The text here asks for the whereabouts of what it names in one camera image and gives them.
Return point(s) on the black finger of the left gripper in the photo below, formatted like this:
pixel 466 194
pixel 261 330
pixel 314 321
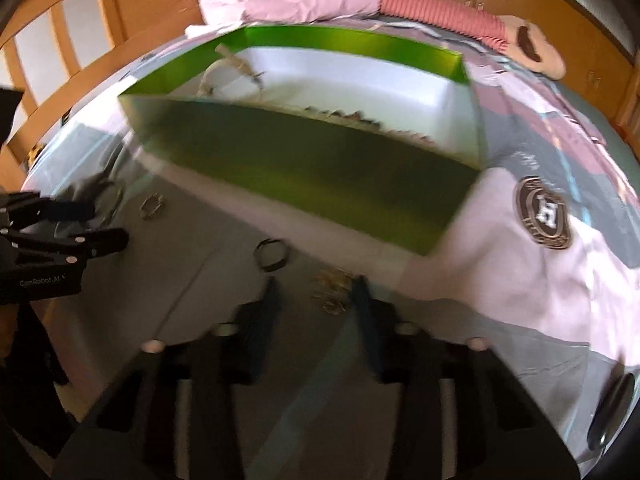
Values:
pixel 90 242

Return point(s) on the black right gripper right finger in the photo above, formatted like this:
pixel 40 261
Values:
pixel 396 351

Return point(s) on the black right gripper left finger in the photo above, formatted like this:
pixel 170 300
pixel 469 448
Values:
pixel 231 354

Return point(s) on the gold flower brooch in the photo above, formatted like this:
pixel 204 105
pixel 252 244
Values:
pixel 331 290

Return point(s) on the wooden bed headboard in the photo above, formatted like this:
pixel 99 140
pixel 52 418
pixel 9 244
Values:
pixel 58 51

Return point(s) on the black oval remote device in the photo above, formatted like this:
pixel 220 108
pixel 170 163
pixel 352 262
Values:
pixel 611 412

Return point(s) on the green cardboard box tray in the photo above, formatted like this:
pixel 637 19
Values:
pixel 378 133

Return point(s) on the striped plush toy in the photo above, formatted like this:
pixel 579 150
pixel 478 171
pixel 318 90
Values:
pixel 517 39

